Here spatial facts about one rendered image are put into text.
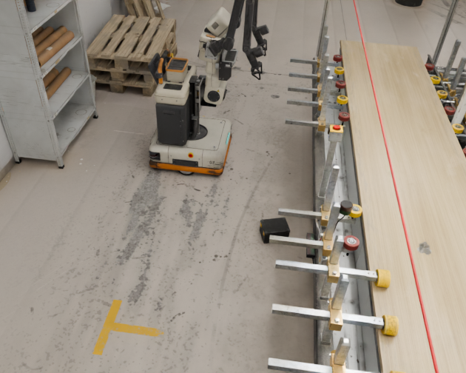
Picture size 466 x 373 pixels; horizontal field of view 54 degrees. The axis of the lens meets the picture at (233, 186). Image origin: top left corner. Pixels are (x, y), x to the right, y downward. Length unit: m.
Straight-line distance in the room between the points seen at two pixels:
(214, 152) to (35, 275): 1.70
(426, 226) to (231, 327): 1.35
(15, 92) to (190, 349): 2.44
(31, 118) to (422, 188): 3.06
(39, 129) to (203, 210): 1.55
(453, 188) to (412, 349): 1.19
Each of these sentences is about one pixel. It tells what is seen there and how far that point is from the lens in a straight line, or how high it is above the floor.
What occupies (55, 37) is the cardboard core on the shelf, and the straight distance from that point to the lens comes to 4.45.
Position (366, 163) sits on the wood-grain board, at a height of 0.90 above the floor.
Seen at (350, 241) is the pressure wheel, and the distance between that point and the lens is 2.41.
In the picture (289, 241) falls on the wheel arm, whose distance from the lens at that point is 2.40.
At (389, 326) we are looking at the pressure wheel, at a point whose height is 0.97.
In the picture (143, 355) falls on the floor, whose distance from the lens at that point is 3.00.
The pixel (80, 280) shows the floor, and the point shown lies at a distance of 3.40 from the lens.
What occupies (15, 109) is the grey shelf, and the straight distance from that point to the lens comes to 4.20.
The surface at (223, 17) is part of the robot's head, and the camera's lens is 3.59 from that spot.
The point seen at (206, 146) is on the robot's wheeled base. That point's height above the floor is 0.28.
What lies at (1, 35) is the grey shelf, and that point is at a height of 1.21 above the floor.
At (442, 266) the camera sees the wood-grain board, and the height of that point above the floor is 0.90.
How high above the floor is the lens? 2.59
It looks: 40 degrees down
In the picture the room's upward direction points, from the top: 3 degrees clockwise
